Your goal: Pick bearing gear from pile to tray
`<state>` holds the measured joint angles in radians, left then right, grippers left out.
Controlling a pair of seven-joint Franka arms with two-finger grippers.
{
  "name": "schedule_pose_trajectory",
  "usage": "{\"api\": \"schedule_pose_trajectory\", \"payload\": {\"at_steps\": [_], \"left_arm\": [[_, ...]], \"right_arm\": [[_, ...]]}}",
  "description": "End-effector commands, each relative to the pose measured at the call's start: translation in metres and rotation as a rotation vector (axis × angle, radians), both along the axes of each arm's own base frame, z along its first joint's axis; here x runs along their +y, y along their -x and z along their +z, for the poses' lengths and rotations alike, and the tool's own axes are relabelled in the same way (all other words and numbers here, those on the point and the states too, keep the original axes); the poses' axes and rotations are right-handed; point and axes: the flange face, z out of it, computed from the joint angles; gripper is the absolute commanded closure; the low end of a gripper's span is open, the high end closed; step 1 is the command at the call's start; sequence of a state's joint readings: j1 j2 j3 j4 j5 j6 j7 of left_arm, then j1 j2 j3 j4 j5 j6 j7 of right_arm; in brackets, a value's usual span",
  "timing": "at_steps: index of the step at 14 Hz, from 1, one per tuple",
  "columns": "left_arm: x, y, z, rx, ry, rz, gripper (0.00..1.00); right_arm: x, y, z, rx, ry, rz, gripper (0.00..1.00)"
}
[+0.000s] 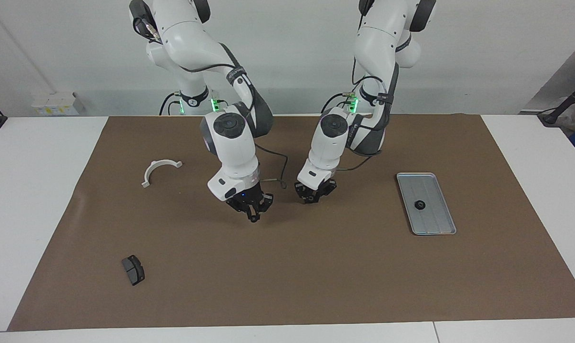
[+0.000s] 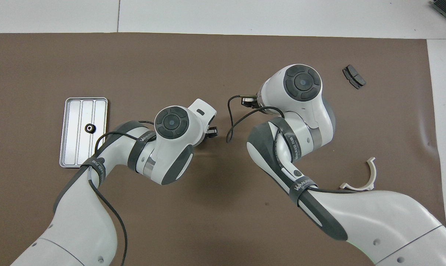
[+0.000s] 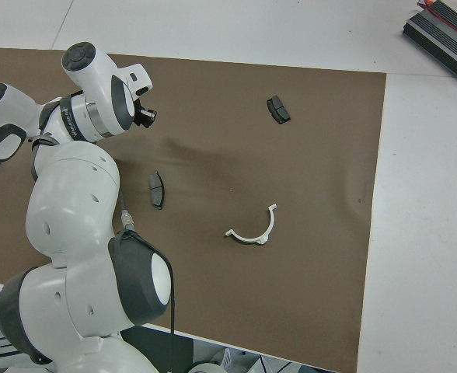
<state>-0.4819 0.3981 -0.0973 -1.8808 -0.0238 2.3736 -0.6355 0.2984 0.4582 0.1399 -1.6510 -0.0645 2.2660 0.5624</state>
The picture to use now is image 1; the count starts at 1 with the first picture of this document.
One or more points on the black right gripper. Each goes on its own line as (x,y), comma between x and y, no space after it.
(247,197)

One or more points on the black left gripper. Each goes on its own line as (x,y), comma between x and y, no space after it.
(318,185)

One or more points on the small black nut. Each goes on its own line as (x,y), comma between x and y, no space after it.
(418,205)

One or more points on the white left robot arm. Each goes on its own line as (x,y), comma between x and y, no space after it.
(327,152)

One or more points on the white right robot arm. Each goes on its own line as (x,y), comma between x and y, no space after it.
(232,152)

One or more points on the silver ribbed metal tray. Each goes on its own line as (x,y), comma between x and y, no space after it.
(435,219)

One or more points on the brown table mat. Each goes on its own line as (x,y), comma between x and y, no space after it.
(316,267)

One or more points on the short dark grey brake pad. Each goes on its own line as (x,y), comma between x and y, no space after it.
(133,270)

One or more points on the black tripod stand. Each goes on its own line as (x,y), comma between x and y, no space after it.
(566,100)

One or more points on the white curved plastic bracket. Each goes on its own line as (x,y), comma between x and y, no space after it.
(147,172)

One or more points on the white wall socket box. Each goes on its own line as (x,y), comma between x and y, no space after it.
(58,105)

